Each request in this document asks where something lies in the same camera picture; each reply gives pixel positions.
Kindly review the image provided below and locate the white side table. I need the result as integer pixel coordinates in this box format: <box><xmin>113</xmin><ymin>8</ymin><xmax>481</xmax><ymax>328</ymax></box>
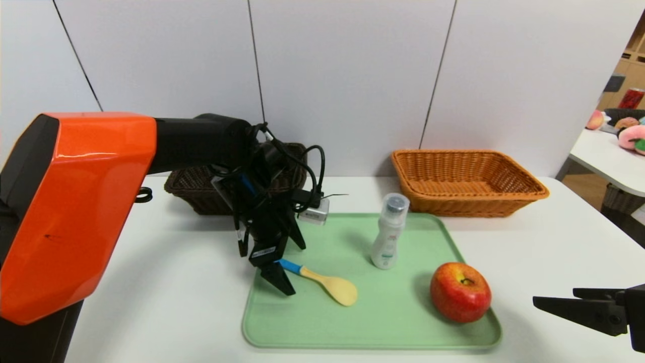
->
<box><xmin>569</xmin><ymin>129</ymin><xmax>645</xmax><ymax>197</ymax></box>

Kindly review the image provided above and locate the black camera cable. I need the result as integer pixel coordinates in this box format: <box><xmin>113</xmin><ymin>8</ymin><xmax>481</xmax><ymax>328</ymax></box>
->
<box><xmin>282</xmin><ymin>144</ymin><xmax>327</xmax><ymax>205</ymax></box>

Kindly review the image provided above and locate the yellow spoon with blue handle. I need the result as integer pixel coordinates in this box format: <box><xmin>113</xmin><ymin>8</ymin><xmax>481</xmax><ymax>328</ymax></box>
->
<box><xmin>279</xmin><ymin>259</ymin><xmax>358</xmax><ymax>307</ymax></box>

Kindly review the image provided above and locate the orange wicker basket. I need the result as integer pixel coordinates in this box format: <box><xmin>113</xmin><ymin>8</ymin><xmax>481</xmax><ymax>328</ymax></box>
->
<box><xmin>392</xmin><ymin>149</ymin><xmax>550</xmax><ymax>218</ymax></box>

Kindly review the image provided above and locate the light green plastic tray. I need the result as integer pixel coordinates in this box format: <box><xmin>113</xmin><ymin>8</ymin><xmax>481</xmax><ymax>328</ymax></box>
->
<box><xmin>242</xmin><ymin>212</ymin><xmax>502</xmax><ymax>349</ymax></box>

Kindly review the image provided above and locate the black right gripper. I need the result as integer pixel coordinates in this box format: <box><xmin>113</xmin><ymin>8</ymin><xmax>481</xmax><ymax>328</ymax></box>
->
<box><xmin>532</xmin><ymin>283</ymin><xmax>645</xmax><ymax>353</ymax></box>

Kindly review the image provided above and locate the dark brown wicker basket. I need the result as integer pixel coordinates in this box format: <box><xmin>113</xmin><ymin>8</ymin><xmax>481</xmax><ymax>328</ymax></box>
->
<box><xmin>164</xmin><ymin>143</ymin><xmax>308</xmax><ymax>216</ymax></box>

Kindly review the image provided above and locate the pink peach plush toy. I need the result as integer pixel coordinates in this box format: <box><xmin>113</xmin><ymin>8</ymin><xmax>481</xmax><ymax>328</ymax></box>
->
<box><xmin>618</xmin><ymin>125</ymin><xmax>645</xmax><ymax>155</ymax></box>

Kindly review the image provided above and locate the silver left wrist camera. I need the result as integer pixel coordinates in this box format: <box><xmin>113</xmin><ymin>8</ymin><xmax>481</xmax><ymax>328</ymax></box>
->
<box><xmin>297</xmin><ymin>198</ymin><xmax>331</xmax><ymax>225</ymax></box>

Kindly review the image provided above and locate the white bottle with clear cap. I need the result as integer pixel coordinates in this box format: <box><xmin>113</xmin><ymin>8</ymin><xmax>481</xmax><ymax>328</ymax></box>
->
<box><xmin>370</xmin><ymin>193</ymin><xmax>409</xmax><ymax>270</ymax></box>

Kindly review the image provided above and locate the wooden shelf unit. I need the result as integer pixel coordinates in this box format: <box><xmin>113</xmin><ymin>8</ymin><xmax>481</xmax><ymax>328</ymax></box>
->
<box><xmin>597</xmin><ymin>10</ymin><xmax>645</xmax><ymax>111</ymax></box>

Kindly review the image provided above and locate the red soda can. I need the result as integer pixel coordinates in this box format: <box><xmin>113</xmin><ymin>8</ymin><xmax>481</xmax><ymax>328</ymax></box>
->
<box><xmin>617</xmin><ymin>88</ymin><xmax>645</xmax><ymax>110</ymax></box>

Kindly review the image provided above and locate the red apple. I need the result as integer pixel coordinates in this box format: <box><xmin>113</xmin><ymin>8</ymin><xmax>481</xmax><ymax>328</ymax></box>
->
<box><xmin>430</xmin><ymin>262</ymin><xmax>492</xmax><ymax>323</ymax></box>

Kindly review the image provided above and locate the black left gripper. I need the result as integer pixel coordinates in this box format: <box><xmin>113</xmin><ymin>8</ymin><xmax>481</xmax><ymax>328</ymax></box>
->
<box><xmin>248</xmin><ymin>199</ymin><xmax>306</xmax><ymax>296</ymax></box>

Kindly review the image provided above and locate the dark woven bin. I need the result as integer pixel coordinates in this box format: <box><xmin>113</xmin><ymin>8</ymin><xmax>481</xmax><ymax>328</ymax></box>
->
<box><xmin>601</xmin><ymin>183</ymin><xmax>645</xmax><ymax>248</ymax></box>

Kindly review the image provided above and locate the black bowl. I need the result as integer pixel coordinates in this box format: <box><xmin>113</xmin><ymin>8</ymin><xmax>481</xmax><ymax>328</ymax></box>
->
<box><xmin>603</xmin><ymin>108</ymin><xmax>645</xmax><ymax>127</ymax></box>

